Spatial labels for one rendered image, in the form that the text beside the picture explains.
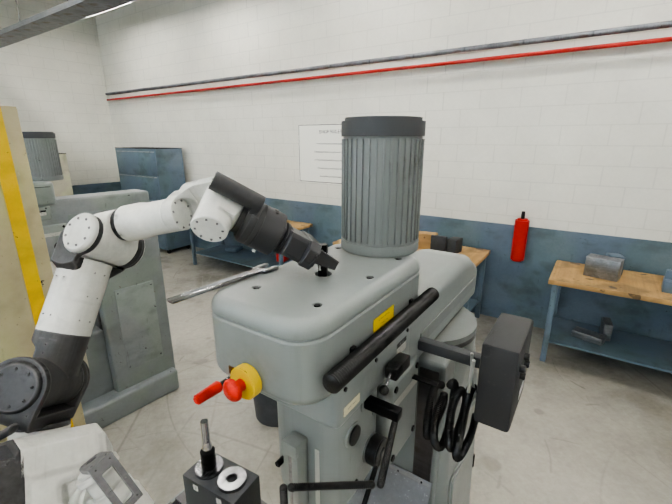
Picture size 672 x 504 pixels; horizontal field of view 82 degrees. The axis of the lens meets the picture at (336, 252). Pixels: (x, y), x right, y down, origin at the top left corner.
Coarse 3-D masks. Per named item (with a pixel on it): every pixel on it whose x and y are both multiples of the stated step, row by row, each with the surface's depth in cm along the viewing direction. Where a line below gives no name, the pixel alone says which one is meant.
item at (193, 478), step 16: (224, 464) 128; (192, 480) 122; (208, 480) 122; (224, 480) 120; (240, 480) 120; (256, 480) 123; (192, 496) 124; (208, 496) 119; (224, 496) 116; (240, 496) 117; (256, 496) 124
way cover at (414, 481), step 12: (372, 468) 134; (396, 468) 130; (396, 480) 130; (408, 480) 128; (420, 480) 126; (360, 492) 135; (372, 492) 133; (384, 492) 131; (396, 492) 129; (408, 492) 127; (420, 492) 125
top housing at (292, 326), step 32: (352, 256) 93; (224, 288) 73; (256, 288) 73; (288, 288) 73; (320, 288) 73; (352, 288) 73; (384, 288) 77; (416, 288) 92; (224, 320) 68; (256, 320) 63; (288, 320) 61; (320, 320) 61; (352, 320) 68; (384, 320) 79; (224, 352) 70; (256, 352) 65; (288, 352) 61; (320, 352) 62; (288, 384) 62; (320, 384) 63
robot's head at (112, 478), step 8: (112, 472) 60; (112, 480) 60; (120, 480) 60; (136, 480) 64; (80, 488) 58; (88, 488) 59; (96, 488) 58; (112, 488) 59; (120, 488) 60; (80, 496) 61; (88, 496) 61; (96, 496) 59; (104, 496) 59; (120, 496) 59; (128, 496) 60; (144, 496) 62
